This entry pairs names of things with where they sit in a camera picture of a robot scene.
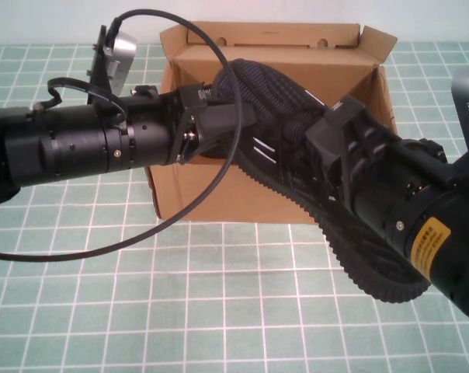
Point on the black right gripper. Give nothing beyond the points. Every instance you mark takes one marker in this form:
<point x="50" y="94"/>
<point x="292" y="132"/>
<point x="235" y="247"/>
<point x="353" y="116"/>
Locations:
<point x="347" y="155"/>

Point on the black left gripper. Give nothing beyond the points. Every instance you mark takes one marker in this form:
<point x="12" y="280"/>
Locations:
<point x="190" y="112"/>

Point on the black mesh sneaker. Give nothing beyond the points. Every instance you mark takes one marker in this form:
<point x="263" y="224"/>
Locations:
<point x="265" y="89"/>

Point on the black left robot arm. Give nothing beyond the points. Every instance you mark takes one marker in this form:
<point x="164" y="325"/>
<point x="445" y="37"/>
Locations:
<point x="75" y="147"/>

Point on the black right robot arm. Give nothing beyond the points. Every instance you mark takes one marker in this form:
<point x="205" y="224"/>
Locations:
<point x="393" y="202"/>

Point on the brown cardboard shoe box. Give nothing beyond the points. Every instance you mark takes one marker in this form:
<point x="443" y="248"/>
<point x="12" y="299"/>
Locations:
<point x="242" y="206"/>

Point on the green checked tablecloth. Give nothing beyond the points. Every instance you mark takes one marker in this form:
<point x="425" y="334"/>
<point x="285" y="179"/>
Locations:
<point x="219" y="303"/>

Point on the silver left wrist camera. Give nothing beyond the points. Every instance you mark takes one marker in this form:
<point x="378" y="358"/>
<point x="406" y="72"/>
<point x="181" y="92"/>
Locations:
<point x="120" y="58"/>

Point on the black left camera mount plate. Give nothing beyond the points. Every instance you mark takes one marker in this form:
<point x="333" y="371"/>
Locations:
<point x="98" y="70"/>

